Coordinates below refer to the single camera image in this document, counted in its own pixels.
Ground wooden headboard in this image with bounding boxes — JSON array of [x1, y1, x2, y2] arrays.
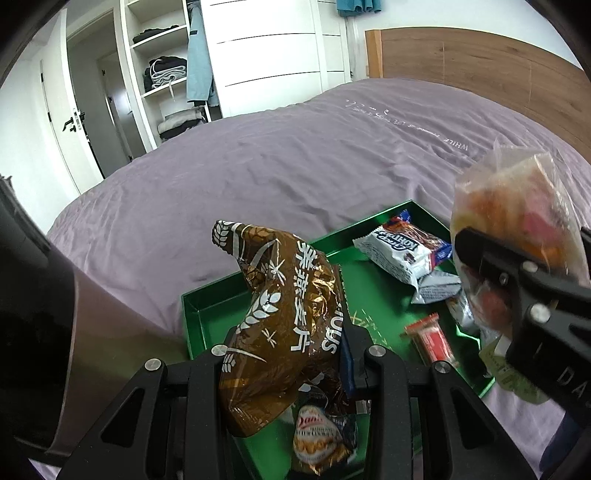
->
[[365, 27, 590, 159]]

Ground light blue hanging garment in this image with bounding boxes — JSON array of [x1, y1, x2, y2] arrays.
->
[[186, 1, 219, 107]]

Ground blue white cookie packet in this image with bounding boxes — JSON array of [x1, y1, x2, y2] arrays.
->
[[353, 210, 453, 289]]

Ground red small snack packet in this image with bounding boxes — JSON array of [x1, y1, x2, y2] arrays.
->
[[404, 313, 459, 367]]

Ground white open wardrobe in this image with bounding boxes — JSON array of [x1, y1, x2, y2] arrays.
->
[[114, 1, 351, 151]]

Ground white silver foil packet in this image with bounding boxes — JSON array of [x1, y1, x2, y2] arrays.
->
[[411, 270, 480, 337]]

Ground folded dark clothes stack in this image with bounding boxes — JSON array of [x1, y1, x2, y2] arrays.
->
[[142, 56, 187, 92]]

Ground brown cereal snack bag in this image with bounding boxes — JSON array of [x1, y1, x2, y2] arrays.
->
[[212, 220, 345, 437]]

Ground purple bed sheet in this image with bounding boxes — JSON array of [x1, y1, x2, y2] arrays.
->
[[27, 77, 591, 480]]

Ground brown yellow small snack packet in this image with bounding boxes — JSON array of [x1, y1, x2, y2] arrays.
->
[[286, 384, 359, 479]]

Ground green tray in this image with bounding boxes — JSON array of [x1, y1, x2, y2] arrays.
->
[[181, 200, 494, 479]]

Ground teal curtain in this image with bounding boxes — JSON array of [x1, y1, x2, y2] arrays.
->
[[335, 0, 382, 18]]

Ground white room door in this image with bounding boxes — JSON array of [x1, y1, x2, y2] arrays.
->
[[39, 9, 104, 193]]

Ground clear bag colourful candies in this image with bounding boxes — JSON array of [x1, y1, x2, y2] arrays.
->
[[450, 138, 591, 342]]

